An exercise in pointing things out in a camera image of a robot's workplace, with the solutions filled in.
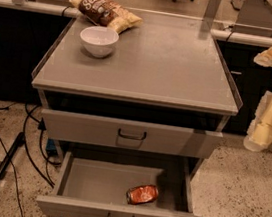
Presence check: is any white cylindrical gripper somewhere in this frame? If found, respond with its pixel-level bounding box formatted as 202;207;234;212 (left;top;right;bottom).
243;47;272;152

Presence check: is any red coke can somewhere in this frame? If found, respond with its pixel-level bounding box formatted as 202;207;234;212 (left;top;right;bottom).
126;184;159;205

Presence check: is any grey drawer cabinet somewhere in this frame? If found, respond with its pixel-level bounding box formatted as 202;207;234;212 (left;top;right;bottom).
20;0;255;183

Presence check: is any closed grey upper drawer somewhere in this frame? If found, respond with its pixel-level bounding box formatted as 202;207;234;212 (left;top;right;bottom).
42;109;223;159

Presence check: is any open grey lower drawer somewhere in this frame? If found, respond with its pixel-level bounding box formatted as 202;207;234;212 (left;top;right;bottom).
37;149;200;217

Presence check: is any white ceramic bowl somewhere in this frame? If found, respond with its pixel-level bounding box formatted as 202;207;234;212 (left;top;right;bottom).
80;26;119;58

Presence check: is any brown yellow chip bag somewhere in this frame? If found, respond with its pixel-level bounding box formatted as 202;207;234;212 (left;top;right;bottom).
69;0;142;33

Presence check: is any blue box under cabinet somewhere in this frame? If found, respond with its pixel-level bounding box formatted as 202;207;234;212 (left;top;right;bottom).
45;139;57;154

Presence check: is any black upper drawer handle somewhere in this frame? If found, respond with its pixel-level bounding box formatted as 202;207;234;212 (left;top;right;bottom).
117;128;148;141

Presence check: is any black floor cable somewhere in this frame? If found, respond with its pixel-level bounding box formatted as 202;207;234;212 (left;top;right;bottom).
0;99;69;217

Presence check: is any white horizontal rail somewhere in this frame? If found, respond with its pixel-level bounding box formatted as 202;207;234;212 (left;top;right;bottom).
0;0;272;47

